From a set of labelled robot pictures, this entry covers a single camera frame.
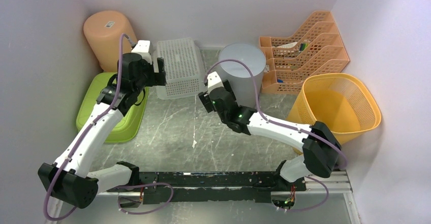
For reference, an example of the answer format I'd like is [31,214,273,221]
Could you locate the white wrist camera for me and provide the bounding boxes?
[131,40,152,64]
[207,72,224,93]

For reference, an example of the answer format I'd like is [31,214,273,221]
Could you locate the orange plastic file organizer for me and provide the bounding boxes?
[259,11,350,94]

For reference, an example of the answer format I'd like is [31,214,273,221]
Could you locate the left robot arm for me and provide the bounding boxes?
[38,53,166,209]

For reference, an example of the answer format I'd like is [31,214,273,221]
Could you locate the green plastic tub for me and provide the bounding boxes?
[76,72,148,143]

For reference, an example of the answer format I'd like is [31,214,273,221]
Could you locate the orange plastic bucket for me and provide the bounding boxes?
[83,10,137,72]

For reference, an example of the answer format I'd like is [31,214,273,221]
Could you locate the white paper booklet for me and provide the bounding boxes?
[277,42,298,49]

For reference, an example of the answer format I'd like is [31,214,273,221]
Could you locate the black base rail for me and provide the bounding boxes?
[138,171,307,204]

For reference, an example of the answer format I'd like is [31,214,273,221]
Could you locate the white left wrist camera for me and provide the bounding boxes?
[131,40,152,64]

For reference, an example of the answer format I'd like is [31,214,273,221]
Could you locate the coloured marker set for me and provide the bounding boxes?
[298,40,310,52]

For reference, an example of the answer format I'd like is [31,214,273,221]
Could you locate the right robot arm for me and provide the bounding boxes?
[198,81,341,190]

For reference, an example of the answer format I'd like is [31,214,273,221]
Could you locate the grey plastic bin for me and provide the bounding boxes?
[215,43,266,108]

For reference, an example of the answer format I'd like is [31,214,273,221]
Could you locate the yellow mesh waste basket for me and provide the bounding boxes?
[286,73,382,144]

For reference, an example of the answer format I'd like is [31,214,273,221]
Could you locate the white perforated plastic basket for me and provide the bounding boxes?
[156,38,206,100]

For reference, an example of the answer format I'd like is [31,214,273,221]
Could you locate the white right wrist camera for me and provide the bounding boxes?
[207,72,224,93]

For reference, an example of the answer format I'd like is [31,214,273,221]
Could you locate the aluminium frame rail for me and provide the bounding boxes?
[99,171,351,199]

